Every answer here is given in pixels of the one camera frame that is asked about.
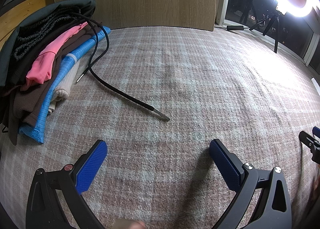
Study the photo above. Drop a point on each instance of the black tripod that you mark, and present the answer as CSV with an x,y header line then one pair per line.
x,y
276,41

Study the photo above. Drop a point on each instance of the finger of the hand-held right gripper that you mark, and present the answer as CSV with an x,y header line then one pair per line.
x,y
311,145
317,130

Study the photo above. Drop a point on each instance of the black elastic-waist garment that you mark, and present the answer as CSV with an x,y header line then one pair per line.
x,y
37,33

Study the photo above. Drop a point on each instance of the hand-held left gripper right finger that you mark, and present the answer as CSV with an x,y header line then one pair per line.
x,y
225,161

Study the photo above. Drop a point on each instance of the pink garment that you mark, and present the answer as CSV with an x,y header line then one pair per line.
x,y
45,63

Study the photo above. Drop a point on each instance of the pine bed frame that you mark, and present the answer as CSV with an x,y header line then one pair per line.
x,y
22,11

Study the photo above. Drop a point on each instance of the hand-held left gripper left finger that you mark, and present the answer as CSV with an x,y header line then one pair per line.
x,y
91,166

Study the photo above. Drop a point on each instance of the beige knit garment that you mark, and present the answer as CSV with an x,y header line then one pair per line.
x,y
67,81

